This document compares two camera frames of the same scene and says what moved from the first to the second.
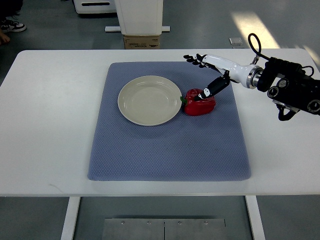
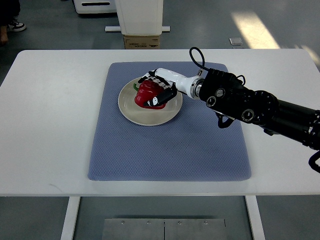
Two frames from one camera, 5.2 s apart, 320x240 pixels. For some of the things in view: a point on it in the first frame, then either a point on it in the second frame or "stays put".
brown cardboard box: x=140 y=42 stays put
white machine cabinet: x=88 y=6 stays put
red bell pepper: x=197 y=107 to x=146 y=90
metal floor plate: x=162 y=229 stays put
